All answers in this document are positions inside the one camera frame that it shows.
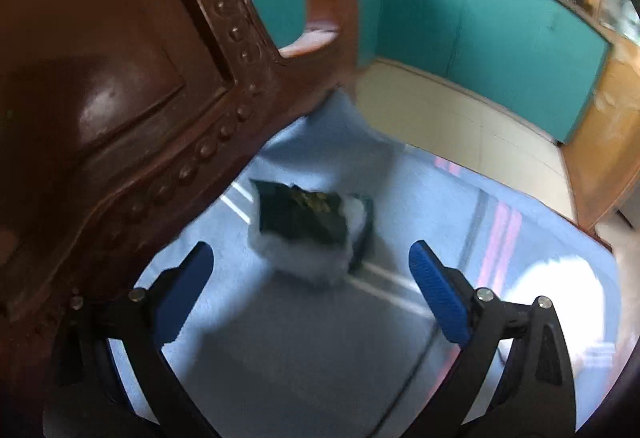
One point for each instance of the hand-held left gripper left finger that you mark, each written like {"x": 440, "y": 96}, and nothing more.
{"x": 182, "y": 290}

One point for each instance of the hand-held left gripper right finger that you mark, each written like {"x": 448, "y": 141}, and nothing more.
{"x": 442, "y": 298}

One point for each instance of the dark green snack packet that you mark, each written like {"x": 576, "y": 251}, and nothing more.
{"x": 300, "y": 218}

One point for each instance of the blue cloth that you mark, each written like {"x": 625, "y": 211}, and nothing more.
{"x": 310, "y": 348}

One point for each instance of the carved wooden chair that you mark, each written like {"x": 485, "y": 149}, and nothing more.
{"x": 100, "y": 92}

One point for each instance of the teal kitchen cabinets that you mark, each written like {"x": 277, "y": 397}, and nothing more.
{"x": 480, "y": 32}

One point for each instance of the wooden door frame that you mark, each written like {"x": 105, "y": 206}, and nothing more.
{"x": 607, "y": 132}

